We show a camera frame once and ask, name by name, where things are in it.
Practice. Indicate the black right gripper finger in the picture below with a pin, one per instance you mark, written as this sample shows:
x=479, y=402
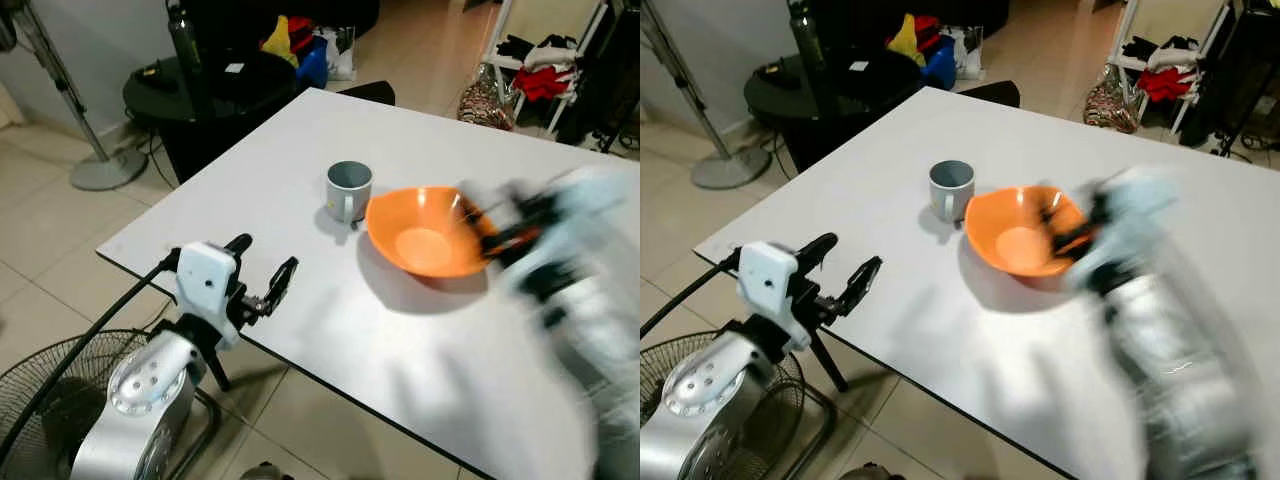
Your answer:
x=1050, y=218
x=480, y=215

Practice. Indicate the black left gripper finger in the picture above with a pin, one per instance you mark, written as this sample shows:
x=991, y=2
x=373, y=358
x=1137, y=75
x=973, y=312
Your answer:
x=282, y=275
x=239, y=244
x=818, y=248
x=862, y=275

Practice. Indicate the orange plastic bowl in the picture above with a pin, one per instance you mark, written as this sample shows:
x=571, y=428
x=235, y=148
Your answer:
x=1020, y=240
x=425, y=240

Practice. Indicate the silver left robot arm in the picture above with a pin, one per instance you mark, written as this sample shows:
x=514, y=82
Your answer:
x=140, y=400
x=700, y=410

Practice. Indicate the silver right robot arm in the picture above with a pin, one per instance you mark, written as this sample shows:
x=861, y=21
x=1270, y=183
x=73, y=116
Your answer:
x=1170, y=380
x=590, y=350

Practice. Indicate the black table leg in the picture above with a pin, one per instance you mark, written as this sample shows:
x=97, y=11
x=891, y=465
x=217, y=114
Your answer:
x=830, y=365
x=215, y=370

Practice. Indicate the grey mug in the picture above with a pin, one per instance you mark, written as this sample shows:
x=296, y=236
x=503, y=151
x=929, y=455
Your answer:
x=348, y=190
x=950, y=188

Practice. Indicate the patterned bag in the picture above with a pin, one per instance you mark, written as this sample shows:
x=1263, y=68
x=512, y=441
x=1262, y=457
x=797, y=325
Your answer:
x=487, y=100
x=1110, y=100

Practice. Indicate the grey standing fan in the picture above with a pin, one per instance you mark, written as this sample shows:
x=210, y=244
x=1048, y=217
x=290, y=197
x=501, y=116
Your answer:
x=100, y=165
x=728, y=165

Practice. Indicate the black chair back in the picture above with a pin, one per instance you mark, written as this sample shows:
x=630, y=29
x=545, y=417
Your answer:
x=992, y=94
x=368, y=92

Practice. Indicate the red cloth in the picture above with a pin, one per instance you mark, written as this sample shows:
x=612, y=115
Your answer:
x=1168, y=82
x=545, y=82

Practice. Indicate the black round side table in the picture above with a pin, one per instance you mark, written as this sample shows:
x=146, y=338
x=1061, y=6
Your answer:
x=850, y=95
x=230, y=95

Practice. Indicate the black cloth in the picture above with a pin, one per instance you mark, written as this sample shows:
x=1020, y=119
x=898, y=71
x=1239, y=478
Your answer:
x=1140, y=48
x=515, y=48

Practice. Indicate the white rack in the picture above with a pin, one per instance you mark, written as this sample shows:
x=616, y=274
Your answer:
x=1212, y=60
x=585, y=60

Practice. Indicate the black shelf unit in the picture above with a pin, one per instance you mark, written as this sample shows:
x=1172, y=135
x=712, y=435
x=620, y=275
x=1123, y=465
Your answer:
x=610, y=70
x=1245, y=70

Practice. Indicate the white cloth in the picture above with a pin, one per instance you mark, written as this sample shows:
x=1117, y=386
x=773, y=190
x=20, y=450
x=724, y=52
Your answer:
x=1178, y=52
x=555, y=50

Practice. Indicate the white plastic bag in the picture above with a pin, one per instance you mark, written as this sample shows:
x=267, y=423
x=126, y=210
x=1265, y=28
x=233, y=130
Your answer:
x=965, y=55
x=340, y=55

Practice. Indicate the blue bag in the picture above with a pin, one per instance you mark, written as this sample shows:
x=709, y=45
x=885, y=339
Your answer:
x=313, y=65
x=940, y=65

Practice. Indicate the black bottle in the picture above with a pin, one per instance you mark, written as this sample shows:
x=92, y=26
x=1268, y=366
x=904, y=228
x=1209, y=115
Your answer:
x=184, y=50
x=805, y=50

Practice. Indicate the red and yellow clothes pile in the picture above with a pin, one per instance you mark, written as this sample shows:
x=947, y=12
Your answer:
x=285, y=40
x=912, y=38

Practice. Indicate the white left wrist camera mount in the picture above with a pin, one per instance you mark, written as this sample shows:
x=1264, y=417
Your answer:
x=765, y=280
x=205, y=285

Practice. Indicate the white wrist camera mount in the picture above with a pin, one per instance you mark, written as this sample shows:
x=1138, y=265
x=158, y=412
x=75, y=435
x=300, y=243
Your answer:
x=585, y=205
x=205, y=285
x=765, y=280
x=1135, y=215

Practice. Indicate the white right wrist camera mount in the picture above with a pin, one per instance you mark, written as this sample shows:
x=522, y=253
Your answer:
x=1135, y=215
x=585, y=205

